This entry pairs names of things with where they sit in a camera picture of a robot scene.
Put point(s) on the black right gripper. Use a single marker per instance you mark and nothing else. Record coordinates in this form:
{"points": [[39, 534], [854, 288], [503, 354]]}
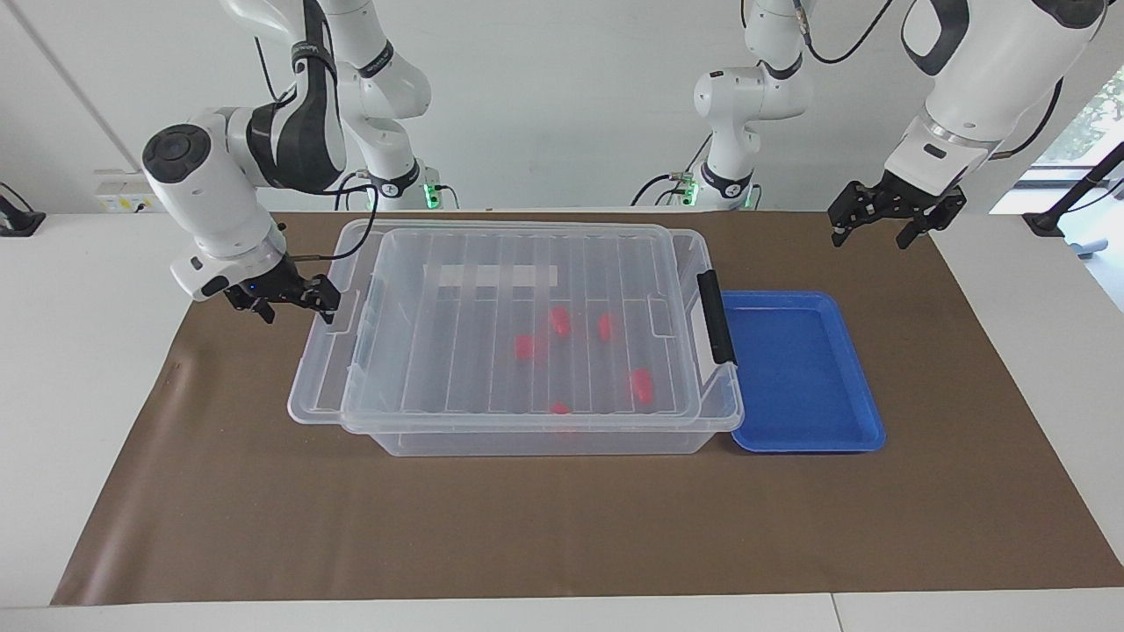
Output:
{"points": [[268, 290]]}

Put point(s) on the black desk clamp mount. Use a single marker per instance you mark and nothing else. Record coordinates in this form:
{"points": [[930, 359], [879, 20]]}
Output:
{"points": [[22, 224]]}

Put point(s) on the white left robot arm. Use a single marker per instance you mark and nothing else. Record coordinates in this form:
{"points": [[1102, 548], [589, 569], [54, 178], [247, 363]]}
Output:
{"points": [[992, 79]]}

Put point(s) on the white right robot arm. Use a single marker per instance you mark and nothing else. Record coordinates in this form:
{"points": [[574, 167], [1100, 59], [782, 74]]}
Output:
{"points": [[202, 193]]}

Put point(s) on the clear plastic storage box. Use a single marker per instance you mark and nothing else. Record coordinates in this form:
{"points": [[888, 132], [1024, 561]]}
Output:
{"points": [[527, 443]]}

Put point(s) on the white wall power strip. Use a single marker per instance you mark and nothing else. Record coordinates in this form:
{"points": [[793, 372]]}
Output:
{"points": [[123, 200]]}

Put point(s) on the clear plastic box lid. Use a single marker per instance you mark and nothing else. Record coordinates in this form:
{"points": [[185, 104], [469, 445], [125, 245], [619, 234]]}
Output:
{"points": [[316, 386]]}

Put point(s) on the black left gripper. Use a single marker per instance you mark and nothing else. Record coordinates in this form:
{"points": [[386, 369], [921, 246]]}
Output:
{"points": [[918, 197]]}

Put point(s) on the blue plastic tray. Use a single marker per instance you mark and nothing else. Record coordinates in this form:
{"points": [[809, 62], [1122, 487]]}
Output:
{"points": [[799, 386]]}

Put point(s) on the brown paper table mat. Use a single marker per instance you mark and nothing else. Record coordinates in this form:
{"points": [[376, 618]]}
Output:
{"points": [[562, 527]]}

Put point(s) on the window with green view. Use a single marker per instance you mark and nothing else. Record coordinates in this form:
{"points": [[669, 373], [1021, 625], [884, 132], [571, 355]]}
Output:
{"points": [[1098, 114]]}

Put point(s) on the black stand pole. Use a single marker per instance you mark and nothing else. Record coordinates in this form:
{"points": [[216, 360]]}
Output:
{"points": [[1045, 219]]}

